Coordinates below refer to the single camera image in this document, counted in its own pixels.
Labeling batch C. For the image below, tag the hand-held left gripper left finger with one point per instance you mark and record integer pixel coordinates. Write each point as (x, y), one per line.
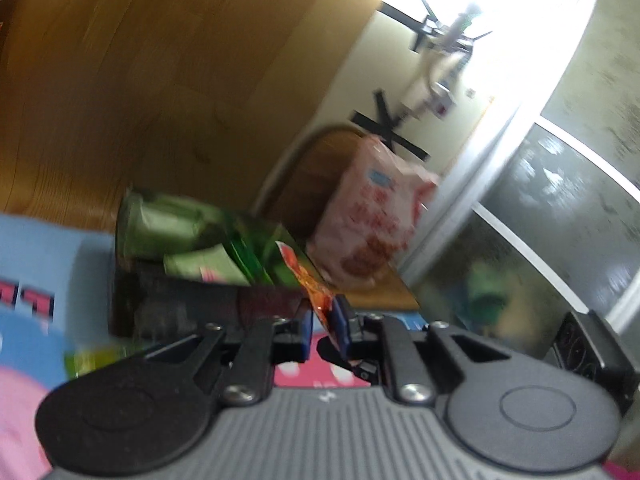
(302, 330)

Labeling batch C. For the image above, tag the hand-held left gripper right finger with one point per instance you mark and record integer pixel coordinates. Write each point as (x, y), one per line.
(341, 325)

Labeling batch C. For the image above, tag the red spicy snack packet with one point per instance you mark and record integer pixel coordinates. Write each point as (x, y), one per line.
(312, 290)

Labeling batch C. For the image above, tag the dark green striped packet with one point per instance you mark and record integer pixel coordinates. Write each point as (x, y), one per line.
(255, 255)

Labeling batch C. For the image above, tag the black sheep print box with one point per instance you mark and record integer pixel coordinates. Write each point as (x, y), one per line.
(200, 305)

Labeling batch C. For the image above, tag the small pale snack packet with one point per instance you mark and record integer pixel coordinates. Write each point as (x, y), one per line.
(205, 265)

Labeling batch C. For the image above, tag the large pink snack bag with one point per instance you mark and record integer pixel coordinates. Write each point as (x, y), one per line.
(370, 210)

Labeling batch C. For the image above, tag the blurry green object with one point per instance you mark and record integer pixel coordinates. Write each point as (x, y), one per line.
(482, 292)

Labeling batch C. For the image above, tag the wooden chair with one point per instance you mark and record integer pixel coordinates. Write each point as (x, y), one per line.
(310, 175)

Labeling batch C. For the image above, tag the black tape strip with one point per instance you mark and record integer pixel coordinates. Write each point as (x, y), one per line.
(387, 115)
(400, 142)

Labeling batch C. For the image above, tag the grey sliding glass door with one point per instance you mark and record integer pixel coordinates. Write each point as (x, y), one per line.
(550, 160)

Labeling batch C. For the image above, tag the blue pig printed blanket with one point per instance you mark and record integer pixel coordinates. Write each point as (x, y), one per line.
(30, 260)

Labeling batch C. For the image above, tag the white wall device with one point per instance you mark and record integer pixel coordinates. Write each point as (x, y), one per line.
(425, 85)

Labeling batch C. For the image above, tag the wooden wall panel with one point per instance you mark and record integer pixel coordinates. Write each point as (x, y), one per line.
(150, 85)

